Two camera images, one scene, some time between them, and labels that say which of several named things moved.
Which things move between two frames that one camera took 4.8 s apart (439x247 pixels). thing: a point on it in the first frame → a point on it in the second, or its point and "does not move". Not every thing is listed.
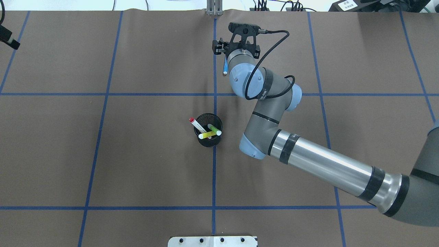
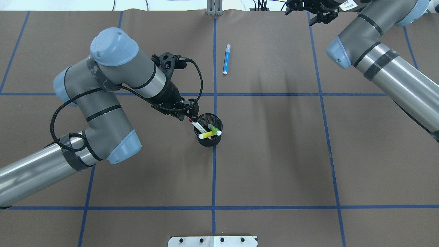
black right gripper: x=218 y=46 → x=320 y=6
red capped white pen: x=197 y=125 does not move
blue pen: x=225 y=66 does not move
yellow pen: x=201 y=136 does not move
